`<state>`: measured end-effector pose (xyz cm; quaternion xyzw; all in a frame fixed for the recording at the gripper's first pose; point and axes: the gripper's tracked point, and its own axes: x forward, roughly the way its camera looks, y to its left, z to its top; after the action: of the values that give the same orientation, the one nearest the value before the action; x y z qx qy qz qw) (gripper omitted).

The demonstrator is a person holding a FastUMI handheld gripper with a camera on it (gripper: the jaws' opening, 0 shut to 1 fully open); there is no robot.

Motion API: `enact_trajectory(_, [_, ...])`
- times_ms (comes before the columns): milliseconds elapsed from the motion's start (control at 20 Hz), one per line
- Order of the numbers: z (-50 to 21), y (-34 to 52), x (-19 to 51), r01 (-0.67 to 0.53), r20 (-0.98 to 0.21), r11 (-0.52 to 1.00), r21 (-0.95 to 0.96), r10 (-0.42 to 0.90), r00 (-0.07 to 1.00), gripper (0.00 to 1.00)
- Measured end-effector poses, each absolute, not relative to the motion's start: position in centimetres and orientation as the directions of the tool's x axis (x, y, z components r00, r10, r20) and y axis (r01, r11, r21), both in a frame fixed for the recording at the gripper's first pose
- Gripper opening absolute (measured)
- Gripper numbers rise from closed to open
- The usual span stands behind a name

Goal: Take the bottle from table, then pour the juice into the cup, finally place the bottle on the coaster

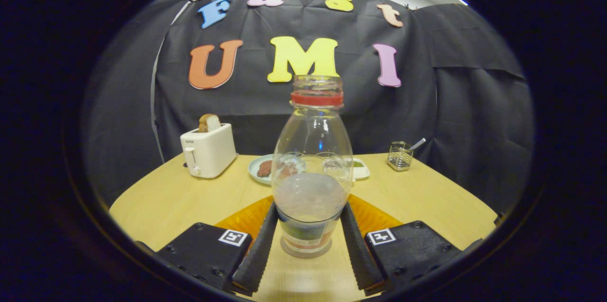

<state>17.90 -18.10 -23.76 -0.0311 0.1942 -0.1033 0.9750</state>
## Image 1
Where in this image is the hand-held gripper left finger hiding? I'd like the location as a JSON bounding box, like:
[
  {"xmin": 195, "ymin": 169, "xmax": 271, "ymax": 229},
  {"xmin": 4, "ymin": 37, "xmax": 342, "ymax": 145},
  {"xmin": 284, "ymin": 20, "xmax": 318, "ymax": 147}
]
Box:
[{"xmin": 156, "ymin": 196, "xmax": 280, "ymax": 296}]

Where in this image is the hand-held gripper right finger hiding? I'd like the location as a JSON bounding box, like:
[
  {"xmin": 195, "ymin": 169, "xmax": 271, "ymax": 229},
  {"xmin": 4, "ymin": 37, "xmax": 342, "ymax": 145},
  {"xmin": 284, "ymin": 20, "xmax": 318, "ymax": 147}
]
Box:
[{"xmin": 339, "ymin": 195, "xmax": 463, "ymax": 296}]

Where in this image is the clear plastic juice bottle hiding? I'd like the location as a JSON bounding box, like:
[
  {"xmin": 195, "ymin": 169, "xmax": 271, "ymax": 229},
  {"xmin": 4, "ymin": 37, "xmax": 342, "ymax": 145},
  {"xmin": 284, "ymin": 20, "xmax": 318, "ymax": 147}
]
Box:
[{"xmin": 271, "ymin": 75, "xmax": 353, "ymax": 259}]

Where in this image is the white divided condiment dish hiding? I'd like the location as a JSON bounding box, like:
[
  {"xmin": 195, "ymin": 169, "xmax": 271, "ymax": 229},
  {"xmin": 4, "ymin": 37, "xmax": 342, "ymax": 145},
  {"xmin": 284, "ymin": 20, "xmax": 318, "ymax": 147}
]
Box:
[{"xmin": 351, "ymin": 158, "xmax": 371, "ymax": 181}]

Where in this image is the pale green plate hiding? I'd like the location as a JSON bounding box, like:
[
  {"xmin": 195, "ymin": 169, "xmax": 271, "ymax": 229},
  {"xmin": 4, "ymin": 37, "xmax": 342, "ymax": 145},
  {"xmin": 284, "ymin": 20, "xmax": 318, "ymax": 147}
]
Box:
[{"xmin": 248, "ymin": 153, "xmax": 306, "ymax": 185}]

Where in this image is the wooden table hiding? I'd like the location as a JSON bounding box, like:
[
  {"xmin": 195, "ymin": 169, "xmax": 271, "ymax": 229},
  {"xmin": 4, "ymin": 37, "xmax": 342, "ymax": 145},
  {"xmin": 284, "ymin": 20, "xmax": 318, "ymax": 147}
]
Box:
[{"xmin": 109, "ymin": 153, "xmax": 498, "ymax": 301}]

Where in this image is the white toaster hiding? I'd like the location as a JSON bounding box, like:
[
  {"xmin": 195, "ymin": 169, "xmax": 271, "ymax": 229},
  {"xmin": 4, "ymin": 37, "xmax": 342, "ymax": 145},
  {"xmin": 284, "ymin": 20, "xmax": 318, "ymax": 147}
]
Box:
[{"xmin": 180, "ymin": 123, "xmax": 237, "ymax": 179}]

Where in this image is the toasted bread slice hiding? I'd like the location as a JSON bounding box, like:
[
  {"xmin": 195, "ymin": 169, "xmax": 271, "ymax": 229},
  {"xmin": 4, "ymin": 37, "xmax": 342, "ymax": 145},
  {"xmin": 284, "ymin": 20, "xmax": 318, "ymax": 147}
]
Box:
[{"xmin": 198, "ymin": 113, "xmax": 221, "ymax": 133}]

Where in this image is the black backdrop cloth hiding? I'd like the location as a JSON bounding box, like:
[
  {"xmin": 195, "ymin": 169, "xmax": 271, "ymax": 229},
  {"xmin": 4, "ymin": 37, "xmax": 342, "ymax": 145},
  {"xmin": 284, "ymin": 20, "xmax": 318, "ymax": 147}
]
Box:
[{"xmin": 83, "ymin": 0, "xmax": 536, "ymax": 212}]

